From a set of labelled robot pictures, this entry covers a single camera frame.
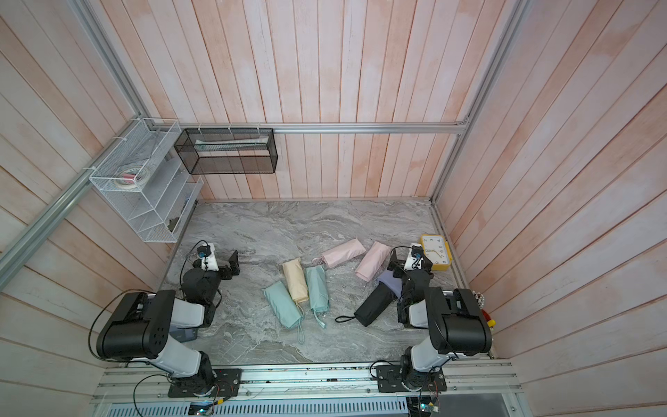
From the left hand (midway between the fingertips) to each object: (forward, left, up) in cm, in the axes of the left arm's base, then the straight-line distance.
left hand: (226, 253), depth 92 cm
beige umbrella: (-8, -26, -6) cm, 27 cm away
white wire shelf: (+3, +15, +20) cm, 25 cm away
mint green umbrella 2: (-12, -34, -6) cm, 36 cm away
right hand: (+1, -66, +2) cm, 66 cm away
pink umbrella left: (+4, -42, -6) cm, 42 cm away
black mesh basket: (+27, -2, +25) cm, 37 cm away
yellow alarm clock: (+5, -80, -5) cm, 80 cm away
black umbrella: (-17, -53, -7) cm, 56 cm away
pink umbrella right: (+1, -54, -7) cm, 55 cm away
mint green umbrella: (-17, -22, -5) cm, 29 cm away
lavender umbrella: (-12, -59, 0) cm, 61 cm away
